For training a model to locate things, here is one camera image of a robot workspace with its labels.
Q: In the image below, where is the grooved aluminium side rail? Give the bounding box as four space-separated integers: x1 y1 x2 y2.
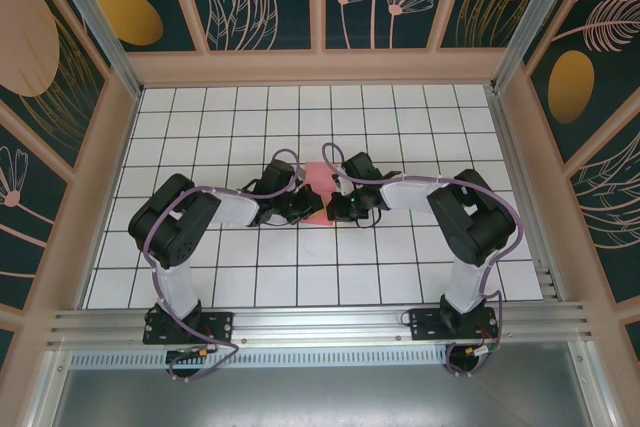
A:
487 89 569 303

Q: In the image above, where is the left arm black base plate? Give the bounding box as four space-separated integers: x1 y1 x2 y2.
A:
142 310 236 347

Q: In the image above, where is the long aluminium mounting rail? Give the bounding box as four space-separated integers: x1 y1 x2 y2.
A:
47 301 594 348

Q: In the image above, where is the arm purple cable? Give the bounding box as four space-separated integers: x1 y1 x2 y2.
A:
141 148 307 383
321 141 521 379

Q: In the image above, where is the slotted metal cable strip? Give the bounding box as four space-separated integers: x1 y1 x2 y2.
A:
69 350 451 369

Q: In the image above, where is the grey metal sheet panel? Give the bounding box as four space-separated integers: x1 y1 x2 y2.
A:
52 369 596 427

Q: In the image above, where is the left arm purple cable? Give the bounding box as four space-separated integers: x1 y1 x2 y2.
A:
141 148 307 383

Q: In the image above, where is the aluminium corner post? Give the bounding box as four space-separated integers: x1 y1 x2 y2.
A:
39 0 144 101
489 0 586 96

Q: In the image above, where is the pink cloth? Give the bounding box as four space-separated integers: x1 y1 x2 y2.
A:
303 160 337 226

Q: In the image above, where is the small circuit board with wires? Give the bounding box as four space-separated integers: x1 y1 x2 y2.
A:
167 344 219 363
462 341 501 359

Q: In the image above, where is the aluminium frame rail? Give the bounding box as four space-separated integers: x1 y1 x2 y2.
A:
27 349 69 427
569 341 619 427

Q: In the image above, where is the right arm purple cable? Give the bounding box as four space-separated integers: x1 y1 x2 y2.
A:
321 141 521 379

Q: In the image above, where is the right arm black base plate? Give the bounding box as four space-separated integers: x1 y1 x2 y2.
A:
408 307 499 343

